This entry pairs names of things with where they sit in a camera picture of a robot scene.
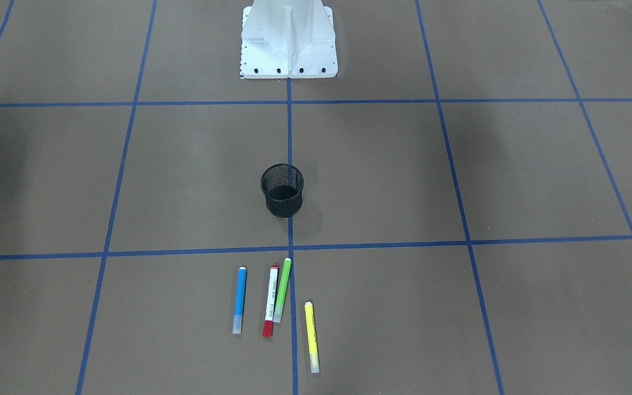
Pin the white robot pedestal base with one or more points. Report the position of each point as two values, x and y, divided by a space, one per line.
288 39

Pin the red marker pen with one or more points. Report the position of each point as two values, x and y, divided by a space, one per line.
272 290

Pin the blue marker pen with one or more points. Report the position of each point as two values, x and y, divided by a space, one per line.
241 285

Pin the green marker pen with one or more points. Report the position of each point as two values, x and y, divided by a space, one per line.
283 285

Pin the yellow marker pen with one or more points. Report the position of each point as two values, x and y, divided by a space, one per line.
312 338

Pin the black mesh pen cup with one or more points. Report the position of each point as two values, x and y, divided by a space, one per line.
282 186

